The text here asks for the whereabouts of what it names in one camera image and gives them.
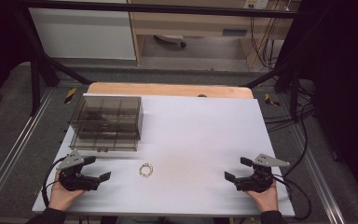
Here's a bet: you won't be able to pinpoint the person's right hand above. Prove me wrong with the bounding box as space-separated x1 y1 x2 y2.
245 179 280 213

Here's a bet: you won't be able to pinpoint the yellow black tape strip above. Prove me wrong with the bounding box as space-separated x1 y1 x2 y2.
264 92 281 107
63 87 77 105

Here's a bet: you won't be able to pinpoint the white cabinet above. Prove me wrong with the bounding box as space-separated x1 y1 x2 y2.
28 0 137 61

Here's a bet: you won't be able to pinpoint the white wall socket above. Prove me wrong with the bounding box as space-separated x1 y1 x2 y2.
243 0 270 10

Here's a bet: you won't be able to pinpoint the bundle of floor cables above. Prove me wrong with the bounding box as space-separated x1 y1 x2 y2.
262 104 317 133

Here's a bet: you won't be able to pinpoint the white table mat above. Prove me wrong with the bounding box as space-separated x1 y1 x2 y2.
32 92 296 217

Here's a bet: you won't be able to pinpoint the hanging black cables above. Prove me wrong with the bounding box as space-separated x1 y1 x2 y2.
249 8 282 70

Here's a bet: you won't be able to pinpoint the wooden desk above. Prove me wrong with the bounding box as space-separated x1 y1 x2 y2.
127 0 302 68

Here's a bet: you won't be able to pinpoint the aluminium floor rail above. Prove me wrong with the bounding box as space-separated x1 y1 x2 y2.
291 123 347 224
0 88 56 213

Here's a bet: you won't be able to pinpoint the black curtain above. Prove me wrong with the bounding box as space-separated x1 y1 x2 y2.
0 0 35 113
279 0 358 203

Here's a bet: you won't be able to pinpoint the clear grey drawer organizer box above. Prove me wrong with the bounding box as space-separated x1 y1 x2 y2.
69 94 145 153

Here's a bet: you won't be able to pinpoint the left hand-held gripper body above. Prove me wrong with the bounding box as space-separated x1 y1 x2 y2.
56 150 101 191

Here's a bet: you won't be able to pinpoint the black metal frame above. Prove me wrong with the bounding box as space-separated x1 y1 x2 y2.
12 0 315 122

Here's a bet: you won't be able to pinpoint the person's left hand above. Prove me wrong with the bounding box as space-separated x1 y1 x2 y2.
48 170 87 213

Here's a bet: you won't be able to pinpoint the long black cable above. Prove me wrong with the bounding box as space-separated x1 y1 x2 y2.
282 102 313 179

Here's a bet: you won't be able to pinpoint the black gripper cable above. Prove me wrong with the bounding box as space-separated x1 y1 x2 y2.
41 157 67 208
273 172 312 221

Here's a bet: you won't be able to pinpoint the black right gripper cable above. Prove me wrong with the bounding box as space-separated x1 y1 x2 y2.
273 172 312 221

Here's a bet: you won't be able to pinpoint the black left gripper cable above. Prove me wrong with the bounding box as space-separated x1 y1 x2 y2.
41 157 67 208

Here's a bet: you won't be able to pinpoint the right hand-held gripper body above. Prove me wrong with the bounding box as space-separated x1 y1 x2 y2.
234 153 291 193

